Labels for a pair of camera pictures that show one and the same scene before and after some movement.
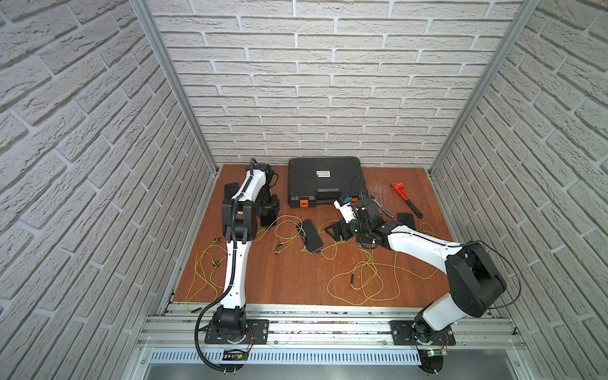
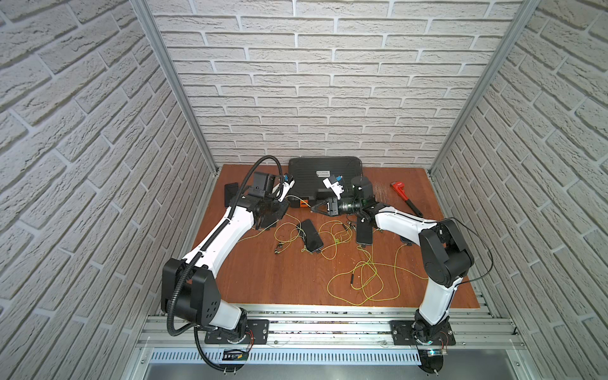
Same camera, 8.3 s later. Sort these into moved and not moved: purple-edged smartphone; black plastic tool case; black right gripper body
Moved: black right gripper body
Not moved: black plastic tool case; purple-edged smartphone
